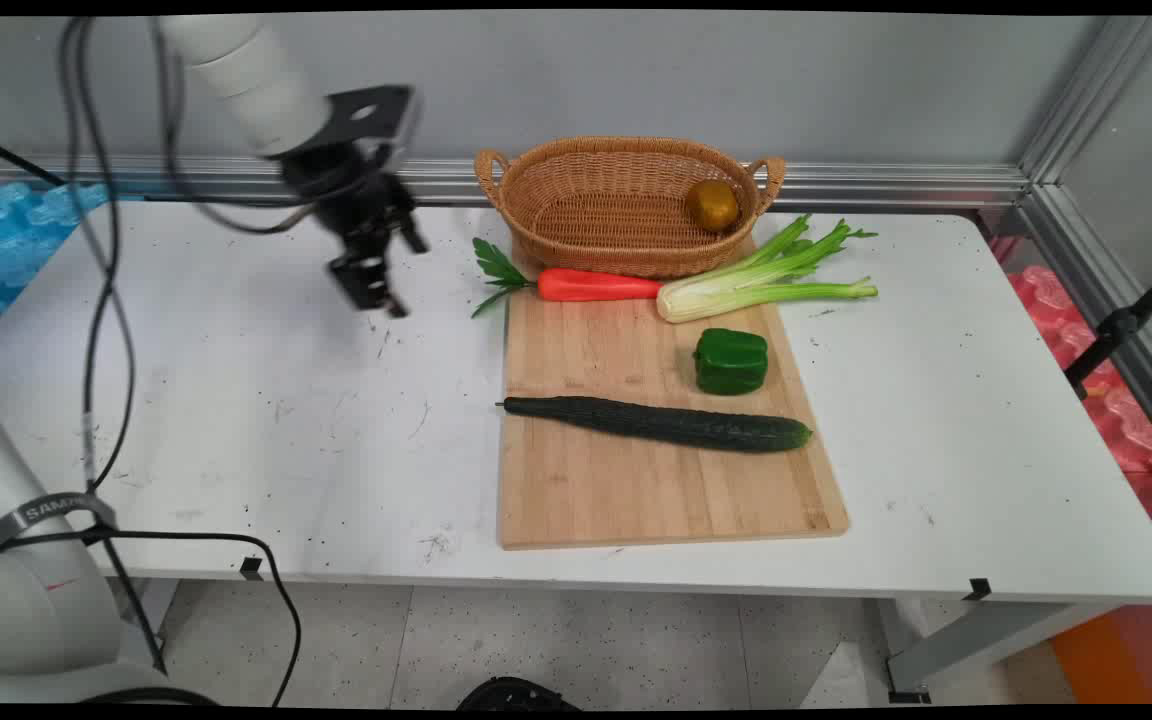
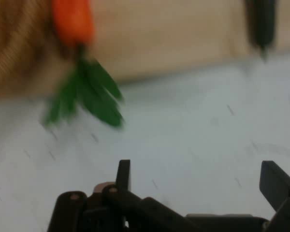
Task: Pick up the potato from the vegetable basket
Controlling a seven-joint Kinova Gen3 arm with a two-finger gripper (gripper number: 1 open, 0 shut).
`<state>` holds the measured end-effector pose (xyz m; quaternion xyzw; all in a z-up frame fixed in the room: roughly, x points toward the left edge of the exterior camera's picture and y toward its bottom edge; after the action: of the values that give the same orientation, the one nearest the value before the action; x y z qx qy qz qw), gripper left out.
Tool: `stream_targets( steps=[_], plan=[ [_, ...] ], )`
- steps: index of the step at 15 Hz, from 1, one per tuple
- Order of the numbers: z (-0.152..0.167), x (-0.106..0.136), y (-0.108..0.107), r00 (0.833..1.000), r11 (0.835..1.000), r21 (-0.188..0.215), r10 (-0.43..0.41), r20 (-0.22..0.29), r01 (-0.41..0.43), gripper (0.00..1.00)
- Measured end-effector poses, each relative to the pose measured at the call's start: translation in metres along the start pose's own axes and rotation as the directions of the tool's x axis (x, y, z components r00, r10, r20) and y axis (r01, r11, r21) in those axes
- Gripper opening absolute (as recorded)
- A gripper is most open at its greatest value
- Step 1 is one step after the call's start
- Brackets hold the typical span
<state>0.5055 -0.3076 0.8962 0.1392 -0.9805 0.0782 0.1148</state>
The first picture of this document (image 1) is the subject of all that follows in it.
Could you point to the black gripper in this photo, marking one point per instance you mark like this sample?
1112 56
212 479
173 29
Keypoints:
341 190

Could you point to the grey table leg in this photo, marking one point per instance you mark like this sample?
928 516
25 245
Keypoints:
986 635

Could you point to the brown round potato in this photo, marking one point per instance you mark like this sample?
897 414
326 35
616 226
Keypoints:
713 206

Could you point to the green celery stalk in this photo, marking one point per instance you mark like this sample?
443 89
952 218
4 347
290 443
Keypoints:
756 280

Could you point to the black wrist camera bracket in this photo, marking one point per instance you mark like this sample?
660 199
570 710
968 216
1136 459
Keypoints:
366 112

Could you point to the orange toy carrot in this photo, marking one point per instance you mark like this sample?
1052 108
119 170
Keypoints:
576 283

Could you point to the pink foam mat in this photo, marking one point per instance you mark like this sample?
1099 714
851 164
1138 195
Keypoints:
1101 400

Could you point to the blue foam mat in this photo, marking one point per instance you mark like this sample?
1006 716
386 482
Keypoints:
11 240

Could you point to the black tripod stand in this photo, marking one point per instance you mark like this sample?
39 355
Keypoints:
1126 322

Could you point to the black round object on floor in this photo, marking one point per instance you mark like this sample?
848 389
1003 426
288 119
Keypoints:
514 694

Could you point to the green bell pepper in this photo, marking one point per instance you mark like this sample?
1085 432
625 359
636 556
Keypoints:
731 360

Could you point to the wooden cutting board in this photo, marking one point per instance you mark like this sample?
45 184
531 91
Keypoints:
656 470

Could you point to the woven wicker basket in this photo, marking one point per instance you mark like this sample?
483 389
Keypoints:
626 205

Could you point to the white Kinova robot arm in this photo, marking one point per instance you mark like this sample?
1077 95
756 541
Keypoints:
246 75

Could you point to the dark green cucumber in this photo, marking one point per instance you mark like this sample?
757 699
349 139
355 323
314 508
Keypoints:
656 422

